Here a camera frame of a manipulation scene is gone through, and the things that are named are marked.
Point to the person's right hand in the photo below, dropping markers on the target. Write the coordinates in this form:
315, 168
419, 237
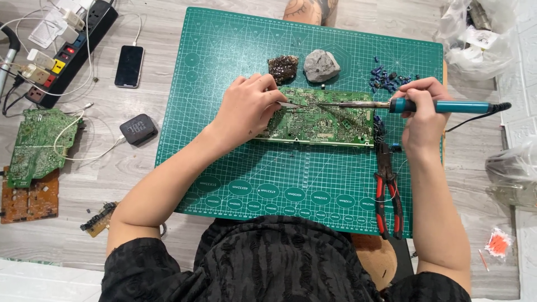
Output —
426, 130

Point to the person's left hand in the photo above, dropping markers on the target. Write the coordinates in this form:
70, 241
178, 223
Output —
243, 109

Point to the person's left fingers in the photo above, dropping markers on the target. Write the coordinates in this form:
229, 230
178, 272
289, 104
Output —
264, 90

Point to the silver metal tweezers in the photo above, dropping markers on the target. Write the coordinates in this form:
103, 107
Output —
290, 104

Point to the dark brown rosin block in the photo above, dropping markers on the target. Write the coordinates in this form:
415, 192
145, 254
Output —
283, 68

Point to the grey stone lump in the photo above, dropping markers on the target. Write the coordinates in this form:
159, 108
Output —
321, 66

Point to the large green circuit board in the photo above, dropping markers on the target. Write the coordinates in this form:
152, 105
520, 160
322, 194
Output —
327, 121

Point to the green cutting mat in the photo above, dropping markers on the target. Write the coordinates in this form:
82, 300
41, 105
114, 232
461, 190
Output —
260, 172

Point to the heap of dark removed components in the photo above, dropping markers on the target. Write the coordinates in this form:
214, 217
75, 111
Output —
379, 128

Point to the pile of blue capacitors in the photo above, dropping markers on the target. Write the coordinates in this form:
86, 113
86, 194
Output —
388, 79

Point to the black portable speaker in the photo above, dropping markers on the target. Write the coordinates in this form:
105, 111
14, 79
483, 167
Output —
138, 129

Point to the black smartphone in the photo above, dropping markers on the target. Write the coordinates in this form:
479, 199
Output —
129, 66

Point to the red black pliers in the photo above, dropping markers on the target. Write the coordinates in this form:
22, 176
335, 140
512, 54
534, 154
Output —
388, 188

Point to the person's black textured garment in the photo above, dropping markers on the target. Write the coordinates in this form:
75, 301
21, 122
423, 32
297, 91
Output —
272, 264

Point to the black power strip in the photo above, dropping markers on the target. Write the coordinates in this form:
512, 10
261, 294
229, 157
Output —
90, 40

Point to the white charger plug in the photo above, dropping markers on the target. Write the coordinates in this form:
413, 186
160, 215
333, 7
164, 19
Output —
70, 34
74, 19

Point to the small board with black connector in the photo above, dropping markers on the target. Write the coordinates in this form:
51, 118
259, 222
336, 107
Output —
100, 219

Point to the clear plastic bag of parts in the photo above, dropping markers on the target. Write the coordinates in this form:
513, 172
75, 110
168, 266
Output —
478, 37

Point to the white paper label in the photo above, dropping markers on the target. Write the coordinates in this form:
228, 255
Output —
47, 30

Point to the beige charger plug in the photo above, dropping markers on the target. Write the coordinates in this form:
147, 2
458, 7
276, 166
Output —
35, 74
40, 58

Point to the brown circuit board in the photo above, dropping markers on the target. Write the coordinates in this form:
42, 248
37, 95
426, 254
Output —
29, 203

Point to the clear plastic container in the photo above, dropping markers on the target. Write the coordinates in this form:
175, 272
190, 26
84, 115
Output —
514, 176

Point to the single orange cotton swab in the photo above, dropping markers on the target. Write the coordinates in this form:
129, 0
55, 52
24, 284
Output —
483, 260

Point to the packet of orange cotton swabs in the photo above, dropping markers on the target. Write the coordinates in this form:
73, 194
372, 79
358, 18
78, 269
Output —
498, 243

